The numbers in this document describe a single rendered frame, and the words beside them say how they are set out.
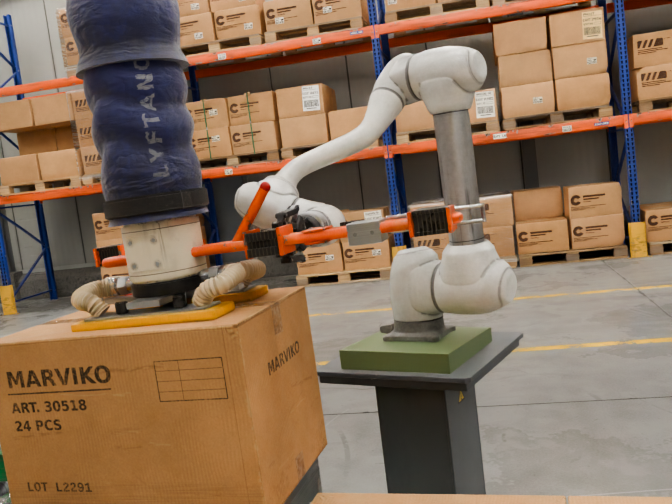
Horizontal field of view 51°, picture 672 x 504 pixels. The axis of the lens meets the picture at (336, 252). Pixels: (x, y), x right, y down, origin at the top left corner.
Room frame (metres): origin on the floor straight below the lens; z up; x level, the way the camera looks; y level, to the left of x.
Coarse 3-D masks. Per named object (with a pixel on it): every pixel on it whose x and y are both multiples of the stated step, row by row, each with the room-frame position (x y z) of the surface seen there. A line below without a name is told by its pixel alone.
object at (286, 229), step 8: (288, 224) 1.51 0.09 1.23; (248, 232) 1.49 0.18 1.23; (256, 232) 1.46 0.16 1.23; (264, 232) 1.45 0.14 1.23; (272, 232) 1.45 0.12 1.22; (280, 232) 1.46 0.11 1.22; (288, 232) 1.50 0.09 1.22; (248, 240) 1.46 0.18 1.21; (256, 240) 1.46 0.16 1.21; (264, 240) 1.46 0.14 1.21; (272, 240) 1.46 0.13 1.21; (280, 240) 1.45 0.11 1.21; (248, 248) 1.47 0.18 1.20; (256, 248) 1.46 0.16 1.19; (264, 248) 1.45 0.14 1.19; (272, 248) 1.45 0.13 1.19; (280, 248) 1.45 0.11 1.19; (288, 248) 1.49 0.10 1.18; (248, 256) 1.46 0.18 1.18; (256, 256) 1.46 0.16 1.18
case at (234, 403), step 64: (64, 320) 1.68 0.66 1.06; (256, 320) 1.40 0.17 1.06; (0, 384) 1.48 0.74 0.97; (64, 384) 1.43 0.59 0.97; (128, 384) 1.39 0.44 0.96; (192, 384) 1.35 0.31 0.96; (256, 384) 1.36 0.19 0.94; (64, 448) 1.44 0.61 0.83; (128, 448) 1.40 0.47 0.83; (192, 448) 1.36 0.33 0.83; (256, 448) 1.32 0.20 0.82; (320, 448) 1.64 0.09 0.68
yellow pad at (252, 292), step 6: (246, 288) 1.61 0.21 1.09; (252, 288) 1.63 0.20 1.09; (258, 288) 1.62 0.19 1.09; (264, 288) 1.64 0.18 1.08; (228, 294) 1.59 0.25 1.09; (234, 294) 1.58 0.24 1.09; (240, 294) 1.58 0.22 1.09; (246, 294) 1.57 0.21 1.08; (252, 294) 1.57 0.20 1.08; (258, 294) 1.60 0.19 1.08; (216, 300) 1.59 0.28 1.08; (222, 300) 1.59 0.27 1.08; (228, 300) 1.59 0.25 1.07; (234, 300) 1.58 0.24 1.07; (240, 300) 1.58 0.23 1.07; (246, 300) 1.57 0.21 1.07; (162, 306) 1.63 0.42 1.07
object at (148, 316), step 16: (176, 304) 1.45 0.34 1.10; (192, 304) 1.48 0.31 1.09; (224, 304) 1.44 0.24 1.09; (96, 320) 1.48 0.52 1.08; (112, 320) 1.46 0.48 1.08; (128, 320) 1.44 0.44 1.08; (144, 320) 1.43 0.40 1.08; (160, 320) 1.42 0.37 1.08; (176, 320) 1.41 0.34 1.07; (192, 320) 1.40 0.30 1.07
